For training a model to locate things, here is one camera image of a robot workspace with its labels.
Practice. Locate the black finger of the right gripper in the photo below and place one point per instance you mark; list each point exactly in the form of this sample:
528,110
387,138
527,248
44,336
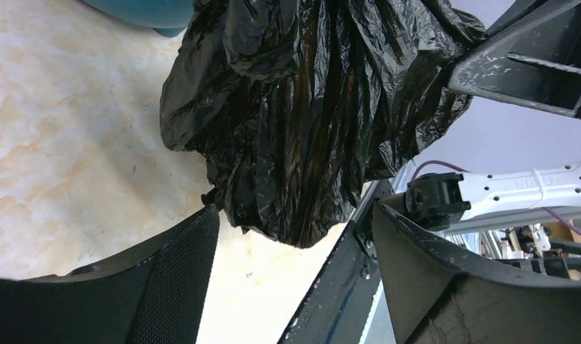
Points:
532,58

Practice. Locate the teal plastic trash bin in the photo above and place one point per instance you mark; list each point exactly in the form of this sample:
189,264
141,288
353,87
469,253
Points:
167,17

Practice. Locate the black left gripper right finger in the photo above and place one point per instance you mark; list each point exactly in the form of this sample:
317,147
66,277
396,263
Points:
438,292

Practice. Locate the black trash bag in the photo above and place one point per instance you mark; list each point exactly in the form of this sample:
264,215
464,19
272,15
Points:
296,104

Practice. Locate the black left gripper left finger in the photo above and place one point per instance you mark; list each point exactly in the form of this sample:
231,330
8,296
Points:
153,292

